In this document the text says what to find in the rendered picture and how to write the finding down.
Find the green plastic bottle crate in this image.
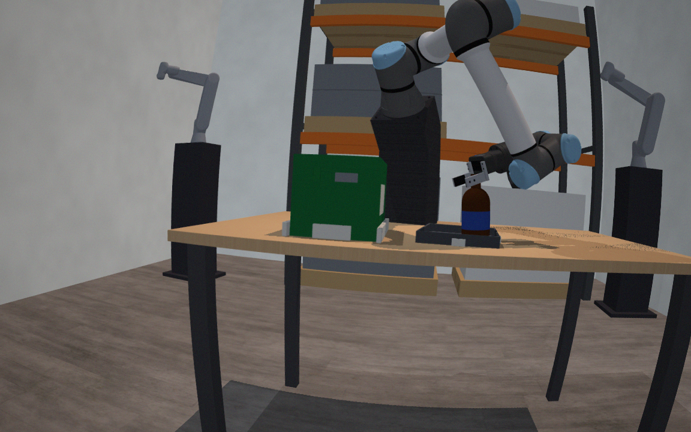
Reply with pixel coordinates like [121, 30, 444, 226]
[290, 154, 387, 242]

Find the brown bottle with blue label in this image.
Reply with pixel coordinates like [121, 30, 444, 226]
[461, 183, 490, 236]

